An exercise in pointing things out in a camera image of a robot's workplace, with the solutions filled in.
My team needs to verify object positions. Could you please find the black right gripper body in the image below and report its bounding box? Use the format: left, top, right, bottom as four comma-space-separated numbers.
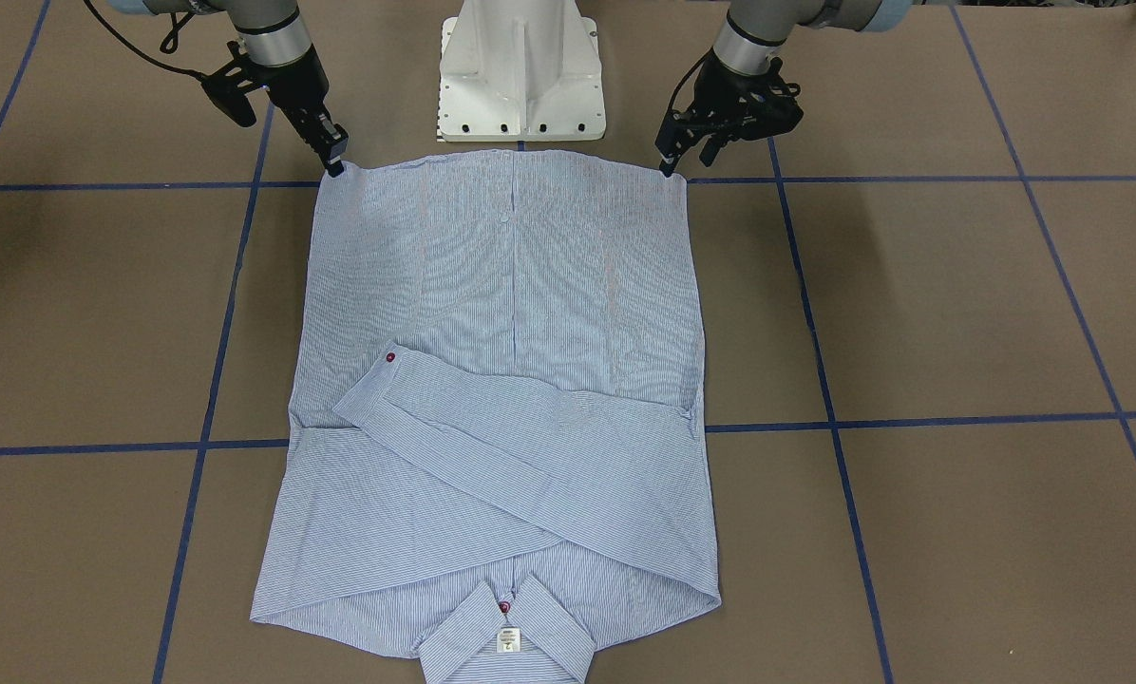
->
199, 44, 350, 178

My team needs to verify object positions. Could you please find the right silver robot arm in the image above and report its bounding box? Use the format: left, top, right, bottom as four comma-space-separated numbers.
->
85, 1, 350, 178

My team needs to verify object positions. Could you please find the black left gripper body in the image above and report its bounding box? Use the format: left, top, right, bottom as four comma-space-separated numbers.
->
655, 51, 804, 178

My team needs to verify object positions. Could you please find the blue striped button-up shirt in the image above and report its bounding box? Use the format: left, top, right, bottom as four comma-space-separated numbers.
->
250, 150, 722, 683

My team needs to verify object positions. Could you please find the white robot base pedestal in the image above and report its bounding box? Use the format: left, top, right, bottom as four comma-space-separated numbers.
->
435, 1, 608, 143

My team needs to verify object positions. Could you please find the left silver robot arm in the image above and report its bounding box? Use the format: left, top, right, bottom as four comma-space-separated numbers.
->
654, 1, 914, 177

